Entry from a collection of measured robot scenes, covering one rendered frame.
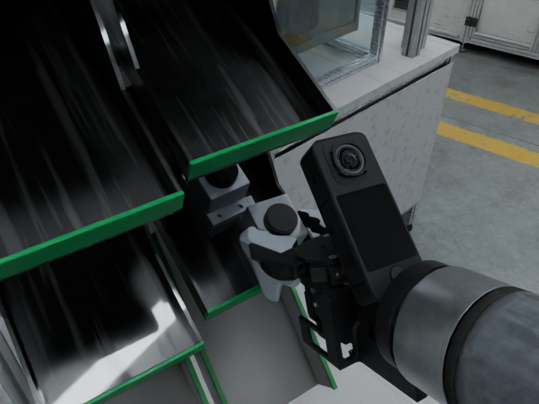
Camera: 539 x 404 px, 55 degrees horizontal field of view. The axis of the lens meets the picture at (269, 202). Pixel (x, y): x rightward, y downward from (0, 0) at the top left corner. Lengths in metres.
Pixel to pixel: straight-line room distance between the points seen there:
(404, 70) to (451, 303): 1.47
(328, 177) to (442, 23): 3.93
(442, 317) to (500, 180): 2.58
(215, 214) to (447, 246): 1.94
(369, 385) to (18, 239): 0.62
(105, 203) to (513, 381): 0.25
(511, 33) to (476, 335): 3.88
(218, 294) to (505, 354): 0.30
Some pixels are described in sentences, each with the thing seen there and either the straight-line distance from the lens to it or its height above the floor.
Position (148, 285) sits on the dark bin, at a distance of 0.48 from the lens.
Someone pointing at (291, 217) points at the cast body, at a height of 1.27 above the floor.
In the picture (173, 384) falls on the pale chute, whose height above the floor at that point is 1.07.
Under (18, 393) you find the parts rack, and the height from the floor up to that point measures 1.11.
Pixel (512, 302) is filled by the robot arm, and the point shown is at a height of 1.38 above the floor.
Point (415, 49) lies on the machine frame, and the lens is 1.82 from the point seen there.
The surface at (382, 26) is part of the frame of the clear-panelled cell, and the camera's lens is 1.71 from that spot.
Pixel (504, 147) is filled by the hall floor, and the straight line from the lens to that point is 3.14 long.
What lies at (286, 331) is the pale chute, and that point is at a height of 1.04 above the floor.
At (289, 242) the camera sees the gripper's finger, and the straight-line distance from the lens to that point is 0.41.
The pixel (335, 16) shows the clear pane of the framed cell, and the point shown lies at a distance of 1.53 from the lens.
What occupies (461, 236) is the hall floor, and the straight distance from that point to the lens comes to 2.44.
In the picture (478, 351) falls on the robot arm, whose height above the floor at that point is 1.36.
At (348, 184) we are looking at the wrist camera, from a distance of 0.34.
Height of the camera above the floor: 1.57
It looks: 39 degrees down
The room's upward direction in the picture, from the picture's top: straight up
